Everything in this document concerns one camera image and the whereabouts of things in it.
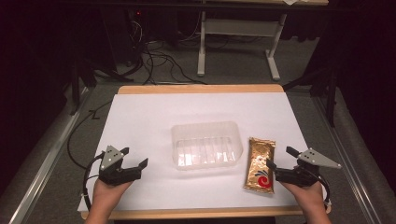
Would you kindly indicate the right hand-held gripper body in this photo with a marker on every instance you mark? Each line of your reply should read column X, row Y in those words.
column 299, row 175

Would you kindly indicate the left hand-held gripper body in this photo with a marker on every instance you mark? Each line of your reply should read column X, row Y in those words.
column 110, row 174

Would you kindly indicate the gold snack packet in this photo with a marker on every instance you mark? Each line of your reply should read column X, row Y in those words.
column 260, row 155

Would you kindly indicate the person's left hand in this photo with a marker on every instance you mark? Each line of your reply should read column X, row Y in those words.
column 107, row 194

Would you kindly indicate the person's right hand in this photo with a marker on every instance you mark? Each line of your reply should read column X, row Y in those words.
column 308, row 196

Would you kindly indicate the white paper sheet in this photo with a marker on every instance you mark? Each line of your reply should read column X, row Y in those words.
column 149, row 124

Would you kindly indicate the black metal stand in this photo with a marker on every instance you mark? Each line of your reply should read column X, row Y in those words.
column 331, row 99
column 75, row 90

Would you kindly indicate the clear plastic container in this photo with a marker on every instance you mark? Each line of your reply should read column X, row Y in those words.
column 207, row 146

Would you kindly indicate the dark computer tower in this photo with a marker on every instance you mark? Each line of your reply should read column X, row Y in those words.
column 124, row 37

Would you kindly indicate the aluminium rail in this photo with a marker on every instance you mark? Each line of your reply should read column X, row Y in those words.
column 342, row 155
column 49, row 157

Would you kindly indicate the white table frame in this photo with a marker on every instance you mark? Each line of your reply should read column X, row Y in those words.
column 239, row 27

